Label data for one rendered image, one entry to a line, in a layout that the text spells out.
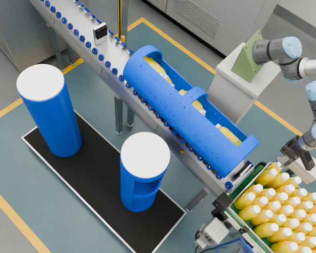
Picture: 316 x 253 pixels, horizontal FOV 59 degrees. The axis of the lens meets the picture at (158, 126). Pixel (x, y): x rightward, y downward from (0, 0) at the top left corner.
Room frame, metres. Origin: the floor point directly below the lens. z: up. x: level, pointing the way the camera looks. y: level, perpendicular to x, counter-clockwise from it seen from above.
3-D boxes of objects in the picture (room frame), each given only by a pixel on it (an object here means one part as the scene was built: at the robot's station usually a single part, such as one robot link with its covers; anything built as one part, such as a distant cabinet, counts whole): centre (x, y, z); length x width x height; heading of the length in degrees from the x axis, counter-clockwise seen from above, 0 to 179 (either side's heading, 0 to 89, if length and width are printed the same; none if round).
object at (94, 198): (0.73, 0.38, 0.08); 1.50 x 0.52 x 0.15; 60
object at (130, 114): (1.34, 0.28, 0.31); 0.06 x 0.06 x 0.63; 54
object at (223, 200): (0.48, -0.45, 0.95); 0.10 x 0.07 x 0.10; 144
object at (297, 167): (0.78, -0.87, 1.05); 0.20 x 0.10 x 0.10; 54
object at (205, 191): (0.65, -0.44, 0.31); 0.06 x 0.06 x 0.63; 54
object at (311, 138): (0.69, -0.67, 1.51); 0.09 x 0.08 x 0.11; 158
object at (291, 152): (0.69, -0.66, 1.36); 0.09 x 0.08 x 0.12; 54
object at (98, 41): (1.45, 0.55, 1.00); 0.10 x 0.04 x 0.15; 144
